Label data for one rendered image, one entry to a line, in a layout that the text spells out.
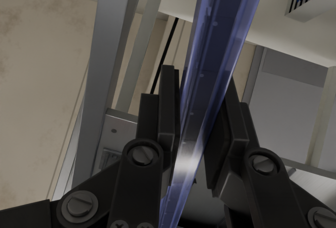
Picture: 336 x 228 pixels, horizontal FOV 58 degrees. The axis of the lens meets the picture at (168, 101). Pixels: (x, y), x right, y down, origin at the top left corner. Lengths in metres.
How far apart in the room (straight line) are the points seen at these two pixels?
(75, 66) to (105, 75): 2.84
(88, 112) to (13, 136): 2.98
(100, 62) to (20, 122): 3.00
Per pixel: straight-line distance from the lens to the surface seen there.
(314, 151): 1.13
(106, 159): 0.33
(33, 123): 3.17
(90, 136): 0.31
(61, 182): 0.55
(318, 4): 0.68
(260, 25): 0.94
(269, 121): 2.96
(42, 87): 3.16
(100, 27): 0.22
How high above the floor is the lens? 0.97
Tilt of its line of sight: 4 degrees down
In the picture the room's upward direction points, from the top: 164 degrees counter-clockwise
